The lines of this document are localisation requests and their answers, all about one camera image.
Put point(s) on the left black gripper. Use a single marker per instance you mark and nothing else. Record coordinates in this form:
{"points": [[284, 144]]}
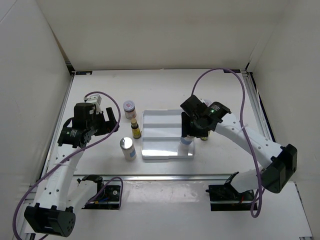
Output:
{"points": [[108, 126]]}

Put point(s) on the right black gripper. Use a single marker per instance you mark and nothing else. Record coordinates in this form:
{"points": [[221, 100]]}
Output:
{"points": [[186, 129]]}

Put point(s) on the white silver-cap bottle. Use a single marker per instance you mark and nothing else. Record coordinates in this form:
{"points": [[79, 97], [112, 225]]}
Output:
{"points": [[186, 146], [128, 148]]}

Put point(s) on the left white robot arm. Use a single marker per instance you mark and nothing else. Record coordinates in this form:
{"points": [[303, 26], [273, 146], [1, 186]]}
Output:
{"points": [[54, 213]]}

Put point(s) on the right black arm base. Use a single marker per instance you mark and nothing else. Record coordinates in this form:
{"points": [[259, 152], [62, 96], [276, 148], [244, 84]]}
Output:
{"points": [[225, 198]]}

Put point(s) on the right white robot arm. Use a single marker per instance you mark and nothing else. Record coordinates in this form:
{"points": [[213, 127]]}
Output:
{"points": [[275, 163]]}

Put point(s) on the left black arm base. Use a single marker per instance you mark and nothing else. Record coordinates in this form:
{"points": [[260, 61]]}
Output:
{"points": [[109, 193]]}

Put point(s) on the right small yellow-label bottle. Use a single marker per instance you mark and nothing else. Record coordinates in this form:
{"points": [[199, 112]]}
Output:
{"points": [[205, 138]]}

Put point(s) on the small yellow-label bottle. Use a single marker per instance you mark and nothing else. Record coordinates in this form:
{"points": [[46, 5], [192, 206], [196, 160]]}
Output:
{"points": [[205, 138], [136, 133]]}

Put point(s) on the left red-lid spice jar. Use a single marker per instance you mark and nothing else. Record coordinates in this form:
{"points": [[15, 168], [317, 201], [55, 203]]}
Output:
{"points": [[129, 109]]}

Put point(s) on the red-lid spice jar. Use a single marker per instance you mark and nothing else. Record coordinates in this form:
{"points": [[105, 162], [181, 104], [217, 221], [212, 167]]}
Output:
{"points": [[129, 109], [207, 102]]}

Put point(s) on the white three-compartment tray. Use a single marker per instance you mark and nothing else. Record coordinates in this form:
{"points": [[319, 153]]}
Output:
{"points": [[161, 133]]}

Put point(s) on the left small yellow-label bottle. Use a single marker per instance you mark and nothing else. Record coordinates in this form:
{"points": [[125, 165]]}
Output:
{"points": [[136, 133]]}

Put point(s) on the right red-lid spice jar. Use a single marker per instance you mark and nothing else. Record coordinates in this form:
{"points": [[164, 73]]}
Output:
{"points": [[207, 102]]}

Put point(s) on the left blue corner label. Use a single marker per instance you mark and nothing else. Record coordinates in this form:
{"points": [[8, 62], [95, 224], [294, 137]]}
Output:
{"points": [[83, 73]]}

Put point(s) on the blue corner label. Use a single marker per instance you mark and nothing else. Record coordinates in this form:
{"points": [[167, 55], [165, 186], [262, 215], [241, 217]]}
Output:
{"points": [[236, 71], [83, 73]]}

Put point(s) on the right blue corner label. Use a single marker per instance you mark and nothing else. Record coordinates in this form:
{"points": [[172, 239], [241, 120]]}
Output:
{"points": [[236, 71]]}

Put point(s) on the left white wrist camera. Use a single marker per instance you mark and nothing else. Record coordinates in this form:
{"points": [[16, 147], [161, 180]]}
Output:
{"points": [[96, 100]]}

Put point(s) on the aluminium front rail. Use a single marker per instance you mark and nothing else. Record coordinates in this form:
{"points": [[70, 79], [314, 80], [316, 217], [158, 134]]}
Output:
{"points": [[175, 177]]}

